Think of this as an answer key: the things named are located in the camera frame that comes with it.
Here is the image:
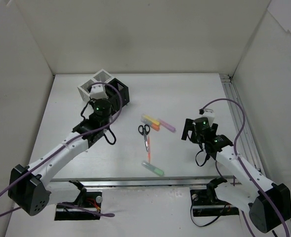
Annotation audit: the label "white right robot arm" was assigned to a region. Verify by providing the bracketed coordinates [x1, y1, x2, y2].
[181, 117, 291, 233]

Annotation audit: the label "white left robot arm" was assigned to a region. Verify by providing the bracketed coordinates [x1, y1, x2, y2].
[8, 98, 113, 216]

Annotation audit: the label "black mesh double container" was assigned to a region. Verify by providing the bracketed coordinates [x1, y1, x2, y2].
[105, 78, 130, 115]

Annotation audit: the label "purple highlighter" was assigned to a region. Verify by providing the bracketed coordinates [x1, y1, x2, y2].
[158, 119, 176, 132]

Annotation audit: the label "white mesh double container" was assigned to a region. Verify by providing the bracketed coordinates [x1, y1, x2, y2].
[77, 69, 114, 102]

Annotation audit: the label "orange highlighter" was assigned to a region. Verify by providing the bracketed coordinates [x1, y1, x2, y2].
[141, 118, 160, 131]

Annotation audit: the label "yellow highlighter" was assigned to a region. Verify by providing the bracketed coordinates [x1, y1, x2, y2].
[141, 114, 160, 126]

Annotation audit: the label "red-orange gel pen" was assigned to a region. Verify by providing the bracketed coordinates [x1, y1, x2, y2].
[147, 136, 151, 163]

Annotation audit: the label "green highlighter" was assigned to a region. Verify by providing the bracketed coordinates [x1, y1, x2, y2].
[141, 161, 165, 177]

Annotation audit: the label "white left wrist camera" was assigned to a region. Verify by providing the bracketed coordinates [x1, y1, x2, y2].
[89, 84, 108, 100]

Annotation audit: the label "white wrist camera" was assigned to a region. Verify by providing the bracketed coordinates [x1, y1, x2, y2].
[199, 108, 215, 125]
[89, 84, 108, 100]

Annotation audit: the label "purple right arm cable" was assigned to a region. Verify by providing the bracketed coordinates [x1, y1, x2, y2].
[199, 98, 291, 237]

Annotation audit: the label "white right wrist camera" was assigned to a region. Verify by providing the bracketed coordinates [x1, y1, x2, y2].
[199, 108, 215, 125]

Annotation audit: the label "black handled scissors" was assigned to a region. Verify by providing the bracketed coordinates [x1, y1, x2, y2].
[138, 124, 150, 152]

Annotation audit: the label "aluminium front rail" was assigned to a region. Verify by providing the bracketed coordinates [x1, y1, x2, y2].
[48, 175, 242, 189]

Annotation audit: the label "aluminium side rail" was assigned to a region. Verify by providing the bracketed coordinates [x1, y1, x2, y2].
[219, 74, 291, 237]

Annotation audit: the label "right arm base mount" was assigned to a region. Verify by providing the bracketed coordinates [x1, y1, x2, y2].
[190, 189, 239, 217]

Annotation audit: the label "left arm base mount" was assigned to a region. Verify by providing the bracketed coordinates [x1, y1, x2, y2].
[54, 190, 103, 221]

